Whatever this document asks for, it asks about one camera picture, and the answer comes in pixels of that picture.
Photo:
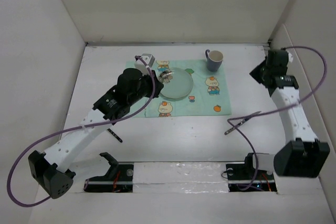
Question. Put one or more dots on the steel table knife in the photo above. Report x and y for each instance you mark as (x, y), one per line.
(243, 121)

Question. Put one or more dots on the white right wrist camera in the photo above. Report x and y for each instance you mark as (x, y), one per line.
(290, 57)

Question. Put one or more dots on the green cartoon print cloth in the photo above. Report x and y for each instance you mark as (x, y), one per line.
(209, 96)

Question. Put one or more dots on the steel fork black handle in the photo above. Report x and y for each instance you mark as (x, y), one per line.
(114, 135)

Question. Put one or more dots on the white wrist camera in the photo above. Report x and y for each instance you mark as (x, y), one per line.
(290, 57)
(144, 60)

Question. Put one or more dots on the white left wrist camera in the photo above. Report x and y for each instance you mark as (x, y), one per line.
(144, 60)

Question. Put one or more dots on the green floral plate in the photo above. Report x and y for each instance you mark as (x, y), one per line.
(177, 83)

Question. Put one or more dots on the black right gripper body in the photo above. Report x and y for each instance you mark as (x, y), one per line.
(266, 72)

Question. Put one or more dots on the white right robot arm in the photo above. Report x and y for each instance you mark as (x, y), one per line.
(303, 154)

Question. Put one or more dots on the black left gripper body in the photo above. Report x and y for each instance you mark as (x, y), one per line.
(145, 89)

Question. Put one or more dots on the purple ceramic mug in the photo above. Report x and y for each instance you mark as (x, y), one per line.
(214, 60)

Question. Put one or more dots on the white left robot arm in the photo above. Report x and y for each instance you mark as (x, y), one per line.
(51, 167)

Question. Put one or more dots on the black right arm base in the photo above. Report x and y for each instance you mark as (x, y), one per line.
(243, 177)

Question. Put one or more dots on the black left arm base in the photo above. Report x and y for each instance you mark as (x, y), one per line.
(117, 179)

